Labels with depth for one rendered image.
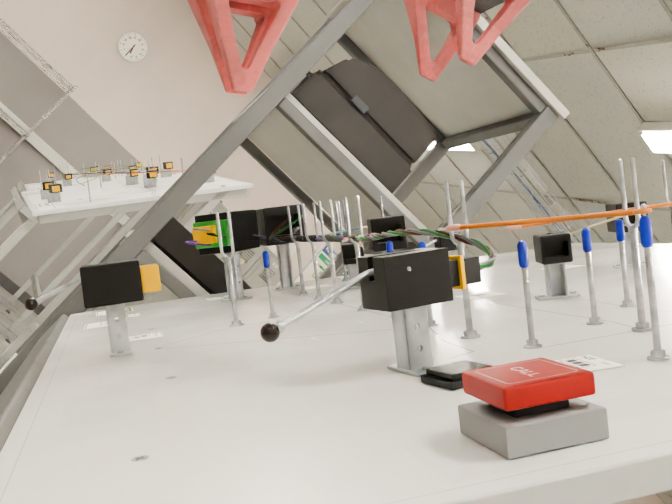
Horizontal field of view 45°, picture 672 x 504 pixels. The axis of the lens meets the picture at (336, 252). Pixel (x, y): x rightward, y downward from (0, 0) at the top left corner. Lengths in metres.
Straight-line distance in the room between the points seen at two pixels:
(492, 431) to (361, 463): 0.07
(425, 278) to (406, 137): 1.16
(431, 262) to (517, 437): 0.23
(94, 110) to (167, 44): 0.96
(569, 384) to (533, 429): 0.03
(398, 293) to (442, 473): 0.22
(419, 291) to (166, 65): 7.77
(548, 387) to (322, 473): 0.12
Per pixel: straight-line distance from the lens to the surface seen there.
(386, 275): 0.58
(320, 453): 0.45
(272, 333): 0.56
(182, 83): 8.33
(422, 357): 0.62
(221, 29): 0.56
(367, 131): 1.71
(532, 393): 0.41
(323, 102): 1.69
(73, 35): 8.22
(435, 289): 0.60
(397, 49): 2.09
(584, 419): 0.42
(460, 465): 0.40
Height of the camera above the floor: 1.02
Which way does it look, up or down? 10 degrees up
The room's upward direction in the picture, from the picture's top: 41 degrees clockwise
